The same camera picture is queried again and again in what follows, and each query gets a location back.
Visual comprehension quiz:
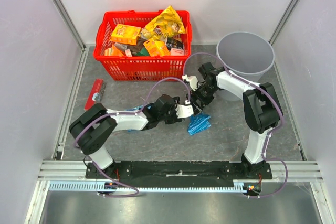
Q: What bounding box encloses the blue trash bag roll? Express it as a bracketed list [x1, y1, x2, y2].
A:
[187, 112, 211, 135]

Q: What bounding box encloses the torn blue trash bag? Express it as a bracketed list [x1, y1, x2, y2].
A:
[126, 103, 152, 132]

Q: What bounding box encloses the long red box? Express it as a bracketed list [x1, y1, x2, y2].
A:
[84, 79, 105, 110]

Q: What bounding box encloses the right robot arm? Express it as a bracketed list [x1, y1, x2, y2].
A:
[182, 62, 284, 179]

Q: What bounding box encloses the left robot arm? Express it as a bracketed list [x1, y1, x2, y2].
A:
[69, 94, 183, 178]

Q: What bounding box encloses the grey plastic trash bin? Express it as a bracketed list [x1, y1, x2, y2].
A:
[215, 31, 276, 101]

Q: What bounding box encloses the red plastic shopping basket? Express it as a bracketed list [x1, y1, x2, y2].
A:
[93, 10, 193, 81]

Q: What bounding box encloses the small orange carton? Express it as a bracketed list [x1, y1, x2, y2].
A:
[143, 38, 170, 57]

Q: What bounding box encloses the green packet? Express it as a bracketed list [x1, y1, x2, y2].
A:
[136, 47, 150, 57]

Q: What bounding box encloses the yellow chips bag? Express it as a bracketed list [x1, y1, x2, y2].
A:
[140, 5, 186, 41]

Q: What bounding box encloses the orange striped packet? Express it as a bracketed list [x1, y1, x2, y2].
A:
[104, 45, 125, 57]

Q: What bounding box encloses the orange snack box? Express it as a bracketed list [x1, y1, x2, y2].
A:
[110, 24, 142, 45]

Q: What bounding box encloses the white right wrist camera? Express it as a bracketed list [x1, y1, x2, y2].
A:
[182, 75, 199, 91]

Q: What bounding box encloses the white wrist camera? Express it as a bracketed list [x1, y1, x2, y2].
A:
[182, 75, 199, 91]
[176, 100, 194, 119]

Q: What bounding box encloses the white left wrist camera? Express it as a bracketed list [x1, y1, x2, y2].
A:
[176, 100, 194, 119]

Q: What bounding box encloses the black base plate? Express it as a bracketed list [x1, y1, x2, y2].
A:
[85, 159, 274, 188]

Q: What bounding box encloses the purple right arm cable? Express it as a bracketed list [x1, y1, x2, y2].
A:
[183, 52, 289, 199]

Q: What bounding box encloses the grey slotted cable duct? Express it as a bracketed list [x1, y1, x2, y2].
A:
[48, 178, 272, 194]

